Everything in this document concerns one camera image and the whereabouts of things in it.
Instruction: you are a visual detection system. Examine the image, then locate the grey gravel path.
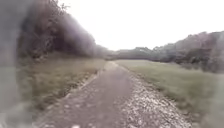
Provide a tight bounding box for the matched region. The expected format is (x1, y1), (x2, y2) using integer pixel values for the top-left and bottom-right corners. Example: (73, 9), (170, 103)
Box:
(32, 60), (194, 128)

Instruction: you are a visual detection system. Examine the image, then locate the grass verge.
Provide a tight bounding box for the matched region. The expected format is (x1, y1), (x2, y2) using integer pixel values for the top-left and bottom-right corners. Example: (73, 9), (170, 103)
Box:
(14, 57), (108, 114)

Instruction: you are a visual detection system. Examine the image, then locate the grass field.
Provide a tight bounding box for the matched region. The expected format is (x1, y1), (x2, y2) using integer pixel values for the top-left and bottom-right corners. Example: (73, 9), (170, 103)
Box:
(114, 59), (224, 128)

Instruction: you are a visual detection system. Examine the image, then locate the wood of trees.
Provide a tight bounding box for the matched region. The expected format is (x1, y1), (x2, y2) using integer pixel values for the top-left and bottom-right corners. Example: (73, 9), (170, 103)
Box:
(14, 0), (224, 74)

